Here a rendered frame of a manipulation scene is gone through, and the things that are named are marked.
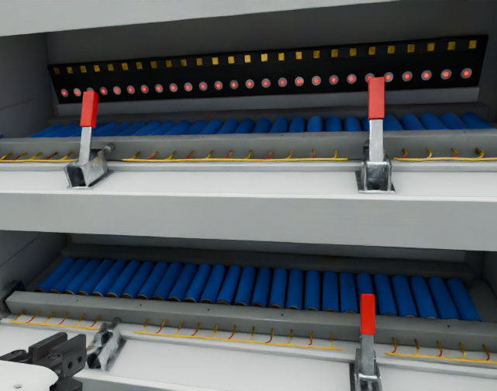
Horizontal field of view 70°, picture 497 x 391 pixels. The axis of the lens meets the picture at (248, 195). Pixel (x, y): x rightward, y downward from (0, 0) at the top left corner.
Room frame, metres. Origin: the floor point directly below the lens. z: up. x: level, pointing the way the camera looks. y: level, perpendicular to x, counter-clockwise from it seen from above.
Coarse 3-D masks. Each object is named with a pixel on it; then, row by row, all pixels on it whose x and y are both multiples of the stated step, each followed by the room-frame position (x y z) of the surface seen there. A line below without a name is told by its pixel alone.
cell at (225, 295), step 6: (228, 270) 0.44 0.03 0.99; (234, 270) 0.44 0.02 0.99; (240, 270) 0.44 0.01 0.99; (228, 276) 0.43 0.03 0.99; (234, 276) 0.43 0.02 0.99; (228, 282) 0.41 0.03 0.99; (234, 282) 0.42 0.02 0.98; (222, 288) 0.41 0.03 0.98; (228, 288) 0.41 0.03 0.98; (234, 288) 0.41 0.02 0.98; (222, 294) 0.40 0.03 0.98; (228, 294) 0.40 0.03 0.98; (234, 294) 0.41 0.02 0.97; (216, 300) 0.39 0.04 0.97; (222, 300) 0.39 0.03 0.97; (228, 300) 0.39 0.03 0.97
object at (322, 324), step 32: (96, 320) 0.38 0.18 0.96; (128, 320) 0.39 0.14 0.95; (160, 320) 0.38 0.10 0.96; (192, 320) 0.37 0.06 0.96; (224, 320) 0.36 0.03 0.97; (256, 320) 0.35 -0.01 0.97; (288, 320) 0.35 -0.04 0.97; (320, 320) 0.34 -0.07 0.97; (352, 320) 0.34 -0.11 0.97; (384, 320) 0.34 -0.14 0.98; (416, 320) 0.33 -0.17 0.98; (448, 320) 0.33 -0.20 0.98; (416, 352) 0.31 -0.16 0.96
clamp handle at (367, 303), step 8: (368, 296) 0.30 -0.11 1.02; (368, 304) 0.30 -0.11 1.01; (368, 312) 0.30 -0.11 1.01; (368, 320) 0.29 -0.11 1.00; (368, 328) 0.29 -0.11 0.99; (368, 336) 0.29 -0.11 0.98; (368, 344) 0.29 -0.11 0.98; (368, 352) 0.29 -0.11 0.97; (368, 360) 0.29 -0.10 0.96; (368, 368) 0.29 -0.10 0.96
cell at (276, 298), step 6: (276, 270) 0.43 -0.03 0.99; (282, 270) 0.43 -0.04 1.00; (276, 276) 0.42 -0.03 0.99; (282, 276) 0.42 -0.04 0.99; (276, 282) 0.41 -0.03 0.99; (282, 282) 0.41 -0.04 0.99; (276, 288) 0.40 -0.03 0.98; (282, 288) 0.40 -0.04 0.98; (270, 294) 0.40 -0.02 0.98; (276, 294) 0.39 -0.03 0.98; (282, 294) 0.39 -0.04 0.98; (270, 300) 0.38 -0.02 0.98; (276, 300) 0.38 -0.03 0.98; (282, 300) 0.38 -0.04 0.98; (282, 306) 0.38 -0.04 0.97
